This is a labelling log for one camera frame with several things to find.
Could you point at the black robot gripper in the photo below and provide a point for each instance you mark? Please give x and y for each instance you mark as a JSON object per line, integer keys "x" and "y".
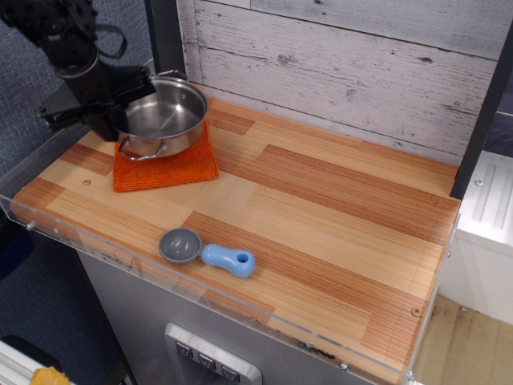
{"x": 98, "y": 97}

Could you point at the dark vertical post right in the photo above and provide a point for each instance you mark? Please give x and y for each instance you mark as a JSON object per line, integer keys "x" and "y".
{"x": 485, "y": 119}

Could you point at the grey and blue scoop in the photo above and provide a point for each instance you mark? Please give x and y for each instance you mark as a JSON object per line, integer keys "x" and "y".
{"x": 182, "y": 246}

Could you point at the grey toy fridge cabinet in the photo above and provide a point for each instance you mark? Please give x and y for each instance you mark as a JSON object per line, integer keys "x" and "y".
{"x": 194, "y": 325}

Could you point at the white ribbed box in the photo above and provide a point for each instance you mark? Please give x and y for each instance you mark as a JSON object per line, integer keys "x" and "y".
{"x": 477, "y": 272}

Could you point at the clear acrylic table guard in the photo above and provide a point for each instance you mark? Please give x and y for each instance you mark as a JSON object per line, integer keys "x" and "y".
{"x": 343, "y": 189}

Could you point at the stainless steel pan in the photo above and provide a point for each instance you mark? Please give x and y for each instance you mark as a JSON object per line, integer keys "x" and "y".
{"x": 166, "y": 122}

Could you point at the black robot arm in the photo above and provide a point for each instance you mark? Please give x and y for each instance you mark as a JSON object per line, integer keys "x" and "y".
{"x": 66, "y": 31}

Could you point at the dark vertical post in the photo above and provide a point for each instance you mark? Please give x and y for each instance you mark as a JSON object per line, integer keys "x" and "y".
{"x": 165, "y": 35}
{"x": 485, "y": 119}

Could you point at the dark vertical post left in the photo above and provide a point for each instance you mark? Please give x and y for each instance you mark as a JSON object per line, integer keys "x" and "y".
{"x": 165, "y": 35}

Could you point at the orange folded towel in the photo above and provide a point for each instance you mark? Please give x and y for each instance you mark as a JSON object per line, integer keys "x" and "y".
{"x": 196, "y": 164}

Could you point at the silver dispenser button panel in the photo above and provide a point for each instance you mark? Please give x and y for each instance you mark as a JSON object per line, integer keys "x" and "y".
{"x": 198, "y": 361}

